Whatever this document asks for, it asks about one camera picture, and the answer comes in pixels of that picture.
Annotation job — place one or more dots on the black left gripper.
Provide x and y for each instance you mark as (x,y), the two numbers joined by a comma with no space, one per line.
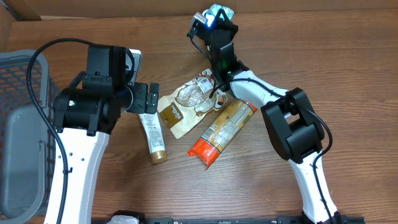
(143,105)

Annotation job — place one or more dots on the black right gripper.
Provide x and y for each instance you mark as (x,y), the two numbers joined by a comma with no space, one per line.
(228,24)

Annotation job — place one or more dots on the teal wipes packet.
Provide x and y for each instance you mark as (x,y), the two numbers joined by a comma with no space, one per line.
(223,11)

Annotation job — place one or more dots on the white shampoo tube gold cap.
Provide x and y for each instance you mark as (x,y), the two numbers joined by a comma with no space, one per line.
(154,136)

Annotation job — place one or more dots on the orange spaghetti package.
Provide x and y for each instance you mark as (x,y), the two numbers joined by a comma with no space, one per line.
(222,131)

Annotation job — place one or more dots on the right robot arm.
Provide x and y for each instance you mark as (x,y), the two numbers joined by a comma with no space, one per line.
(296,132)

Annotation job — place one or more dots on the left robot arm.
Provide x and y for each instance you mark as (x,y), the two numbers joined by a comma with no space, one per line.
(84,116)

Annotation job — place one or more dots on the white barcode scanner stand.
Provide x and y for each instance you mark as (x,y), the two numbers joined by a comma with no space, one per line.
(210,15)

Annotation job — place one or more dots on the beige cookie pouch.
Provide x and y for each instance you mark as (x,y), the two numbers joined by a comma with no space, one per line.
(188,105)

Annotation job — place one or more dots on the grey plastic shopping basket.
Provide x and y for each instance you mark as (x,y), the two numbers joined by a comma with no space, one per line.
(27,146)

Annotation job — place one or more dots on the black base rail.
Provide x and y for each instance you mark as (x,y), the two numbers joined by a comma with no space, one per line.
(125,216)

